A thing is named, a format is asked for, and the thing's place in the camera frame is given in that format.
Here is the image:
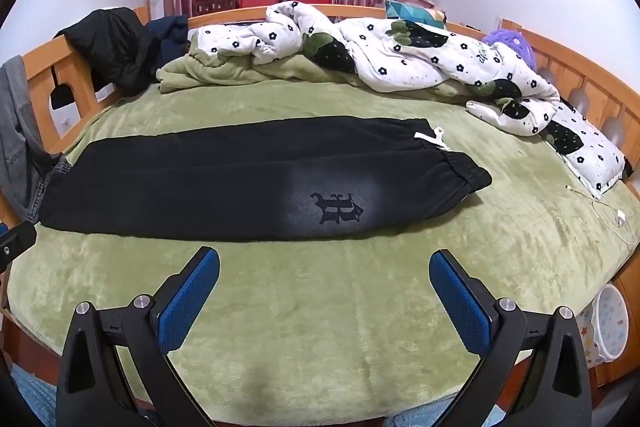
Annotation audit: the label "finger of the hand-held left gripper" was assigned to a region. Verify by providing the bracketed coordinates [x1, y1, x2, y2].
[0, 222, 38, 278]

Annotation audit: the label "purple fluffy cushion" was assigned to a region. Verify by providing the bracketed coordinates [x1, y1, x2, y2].
[482, 29, 538, 72]

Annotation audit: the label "green plush bed sheet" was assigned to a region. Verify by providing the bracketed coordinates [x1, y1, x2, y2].
[7, 57, 637, 413]

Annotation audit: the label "white floral quilt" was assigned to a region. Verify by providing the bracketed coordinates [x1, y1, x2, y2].
[192, 1, 628, 200]

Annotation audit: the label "teal patterned pillow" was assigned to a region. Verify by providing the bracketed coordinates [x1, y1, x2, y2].
[384, 0, 448, 29]

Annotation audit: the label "black pants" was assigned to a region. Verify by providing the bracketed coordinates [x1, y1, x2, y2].
[39, 116, 493, 242]

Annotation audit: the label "dark wooden chair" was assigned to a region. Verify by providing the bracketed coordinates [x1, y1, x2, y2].
[195, 0, 238, 15]

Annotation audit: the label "wooden bed frame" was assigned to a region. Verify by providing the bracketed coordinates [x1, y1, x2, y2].
[0, 4, 640, 388]

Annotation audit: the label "crumpled green fleece blanket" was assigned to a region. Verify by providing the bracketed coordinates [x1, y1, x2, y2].
[156, 42, 481, 104]

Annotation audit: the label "white star-print basket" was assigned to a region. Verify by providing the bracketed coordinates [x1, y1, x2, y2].
[575, 284, 631, 370]

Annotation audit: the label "white charging cable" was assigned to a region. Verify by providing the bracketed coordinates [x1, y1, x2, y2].
[565, 184, 631, 228]

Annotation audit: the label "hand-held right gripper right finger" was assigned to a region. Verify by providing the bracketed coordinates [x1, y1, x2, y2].
[428, 249, 593, 427]

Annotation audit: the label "grey jeans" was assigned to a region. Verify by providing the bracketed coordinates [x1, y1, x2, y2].
[0, 54, 71, 223]

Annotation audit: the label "black jacket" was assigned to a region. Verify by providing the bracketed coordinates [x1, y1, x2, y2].
[54, 7, 161, 90]

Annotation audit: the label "dark blue garment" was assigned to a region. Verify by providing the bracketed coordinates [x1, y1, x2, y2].
[147, 14, 191, 58]

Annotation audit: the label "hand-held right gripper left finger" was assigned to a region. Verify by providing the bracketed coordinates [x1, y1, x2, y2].
[56, 246, 221, 427]

